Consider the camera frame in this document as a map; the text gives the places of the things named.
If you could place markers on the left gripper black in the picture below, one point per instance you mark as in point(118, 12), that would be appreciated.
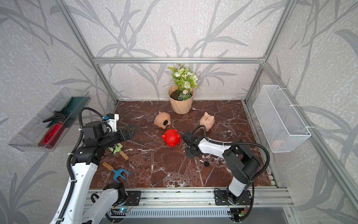
point(128, 136)

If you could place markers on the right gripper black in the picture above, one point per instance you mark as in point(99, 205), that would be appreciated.
point(188, 155)

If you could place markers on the red piggy bank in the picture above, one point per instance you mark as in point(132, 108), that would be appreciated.
point(171, 137)

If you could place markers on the beige piggy bank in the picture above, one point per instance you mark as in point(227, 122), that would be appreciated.
point(207, 121)
point(162, 120)

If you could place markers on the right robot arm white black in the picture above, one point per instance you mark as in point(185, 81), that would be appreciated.
point(242, 162)

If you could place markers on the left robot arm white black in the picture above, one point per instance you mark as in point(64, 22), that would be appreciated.
point(82, 164)

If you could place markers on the green garden fork tool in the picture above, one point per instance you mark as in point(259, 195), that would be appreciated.
point(117, 149)

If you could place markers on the beige flower pot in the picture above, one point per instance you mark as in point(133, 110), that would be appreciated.
point(179, 107)

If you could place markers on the blue garden rake tool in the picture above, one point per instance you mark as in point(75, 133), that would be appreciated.
point(117, 173)

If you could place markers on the green white artificial plant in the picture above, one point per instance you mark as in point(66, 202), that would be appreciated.
point(185, 80)

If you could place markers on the pink object in basket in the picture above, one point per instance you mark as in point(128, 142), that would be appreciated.
point(277, 144)

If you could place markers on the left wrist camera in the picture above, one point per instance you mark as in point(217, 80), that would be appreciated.
point(111, 119)

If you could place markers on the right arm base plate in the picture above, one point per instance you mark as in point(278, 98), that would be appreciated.
point(224, 197)

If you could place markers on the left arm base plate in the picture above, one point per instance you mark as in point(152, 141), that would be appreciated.
point(133, 198)

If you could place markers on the clear plastic wall tray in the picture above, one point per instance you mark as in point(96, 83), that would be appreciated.
point(28, 138)

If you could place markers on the white wire basket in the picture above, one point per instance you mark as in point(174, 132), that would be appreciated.
point(279, 119)

